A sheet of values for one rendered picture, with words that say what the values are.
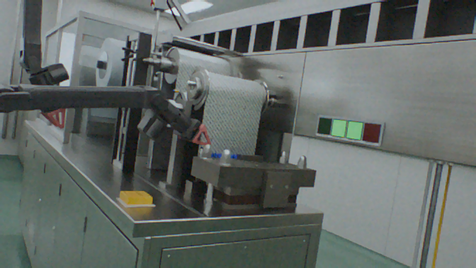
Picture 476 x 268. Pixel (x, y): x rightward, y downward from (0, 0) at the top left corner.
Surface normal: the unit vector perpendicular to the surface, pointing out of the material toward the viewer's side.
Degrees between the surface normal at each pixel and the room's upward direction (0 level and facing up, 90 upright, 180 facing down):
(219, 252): 90
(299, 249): 90
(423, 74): 90
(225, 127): 90
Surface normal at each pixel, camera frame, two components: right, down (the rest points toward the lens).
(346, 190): -0.81, -0.09
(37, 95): 0.77, 0.21
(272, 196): 0.57, 0.13
